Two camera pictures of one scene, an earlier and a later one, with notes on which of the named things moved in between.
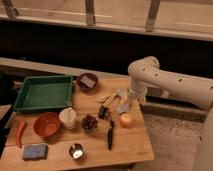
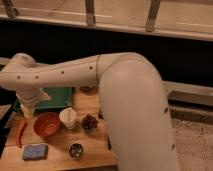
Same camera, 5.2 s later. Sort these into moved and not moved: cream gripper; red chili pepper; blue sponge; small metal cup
Moved: cream gripper
Not moved: red chili pepper; blue sponge; small metal cup
